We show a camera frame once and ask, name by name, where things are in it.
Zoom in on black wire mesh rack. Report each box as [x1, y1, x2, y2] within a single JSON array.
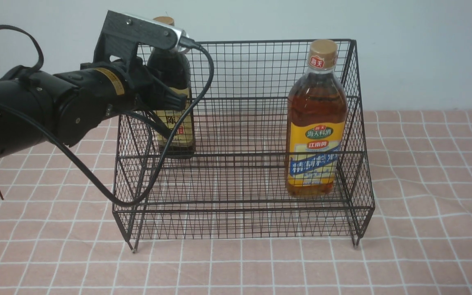
[[112, 39, 375, 252]]

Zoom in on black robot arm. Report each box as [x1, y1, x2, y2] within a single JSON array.
[[0, 58, 187, 159]]

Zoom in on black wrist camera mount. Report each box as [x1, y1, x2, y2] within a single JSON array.
[[93, 11, 189, 64]]

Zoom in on amber cooking wine bottle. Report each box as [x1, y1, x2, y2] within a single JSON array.
[[285, 39, 348, 198]]

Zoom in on pink checkered tablecloth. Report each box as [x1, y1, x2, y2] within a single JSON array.
[[0, 111, 472, 295]]

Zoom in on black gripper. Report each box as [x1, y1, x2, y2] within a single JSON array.
[[81, 58, 169, 119]]

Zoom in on dark vinegar bottle yellow label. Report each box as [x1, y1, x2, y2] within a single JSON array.
[[147, 16, 197, 159]]

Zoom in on black camera cable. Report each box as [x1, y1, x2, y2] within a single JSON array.
[[0, 37, 215, 208]]

